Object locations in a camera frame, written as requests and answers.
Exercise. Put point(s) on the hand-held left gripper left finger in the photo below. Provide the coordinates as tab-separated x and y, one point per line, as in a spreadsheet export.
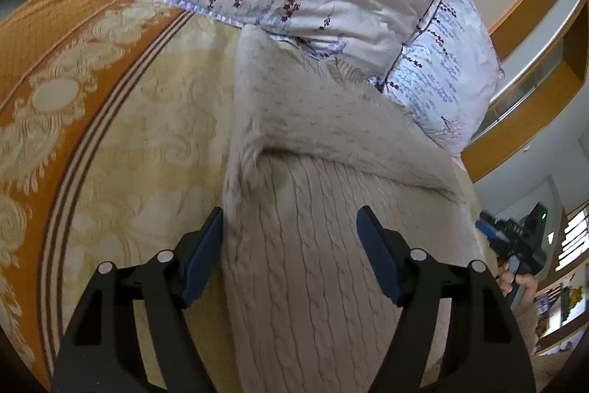
202	257

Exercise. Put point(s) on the person's right hand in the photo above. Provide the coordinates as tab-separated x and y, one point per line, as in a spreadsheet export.
517	282

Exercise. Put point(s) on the wooden bookshelf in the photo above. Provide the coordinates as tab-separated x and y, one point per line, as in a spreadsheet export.
563	282

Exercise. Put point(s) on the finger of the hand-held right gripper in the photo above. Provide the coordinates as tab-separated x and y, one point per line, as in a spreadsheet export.
492	227

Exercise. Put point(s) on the orange patterned bedspread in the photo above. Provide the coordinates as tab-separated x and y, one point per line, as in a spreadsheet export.
106	135

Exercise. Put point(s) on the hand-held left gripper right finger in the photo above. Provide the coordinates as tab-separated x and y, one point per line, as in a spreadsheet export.
378	252

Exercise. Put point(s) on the floral white pillow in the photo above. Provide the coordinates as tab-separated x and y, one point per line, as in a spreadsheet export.
294	1

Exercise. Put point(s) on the wooden headboard shelf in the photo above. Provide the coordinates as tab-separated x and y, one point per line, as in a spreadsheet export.
529	70

